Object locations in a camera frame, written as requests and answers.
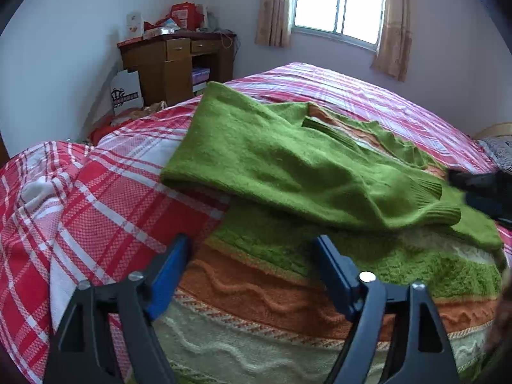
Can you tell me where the patterned pillow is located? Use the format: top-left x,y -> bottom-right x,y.
478,136 -> 512,174

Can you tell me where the white greeting card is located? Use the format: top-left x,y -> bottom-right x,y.
126,11 -> 145,40

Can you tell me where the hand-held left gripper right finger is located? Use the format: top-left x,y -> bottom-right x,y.
313,235 -> 460,384

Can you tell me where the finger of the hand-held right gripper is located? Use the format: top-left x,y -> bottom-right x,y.
447,169 -> 512,195

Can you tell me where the beige curtain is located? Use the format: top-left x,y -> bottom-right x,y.
255,0 -> 300,47
370,0 -> 412,83

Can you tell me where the red cloth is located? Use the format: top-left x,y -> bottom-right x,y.
90,122 -> 129,145

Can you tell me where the wooden headboard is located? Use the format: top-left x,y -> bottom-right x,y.
472,122 -> 512,140

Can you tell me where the brown wooden desk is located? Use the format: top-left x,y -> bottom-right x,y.
117,32 -> 236,107

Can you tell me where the white printed cardboard box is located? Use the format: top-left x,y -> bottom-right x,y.
110,69 -> 145,116

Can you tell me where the window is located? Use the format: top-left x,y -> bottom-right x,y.
290,0 -> 388,51

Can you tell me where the green striped knit sweater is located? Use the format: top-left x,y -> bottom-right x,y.
152,81 -> 508,384

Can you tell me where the red gift box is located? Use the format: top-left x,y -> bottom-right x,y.
170,3 -> 209,30

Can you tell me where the red plaid bed sheet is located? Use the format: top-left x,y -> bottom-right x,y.
0,62 -> 512,384

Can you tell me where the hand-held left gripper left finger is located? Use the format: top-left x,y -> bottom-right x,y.
43,233 -> 193,384

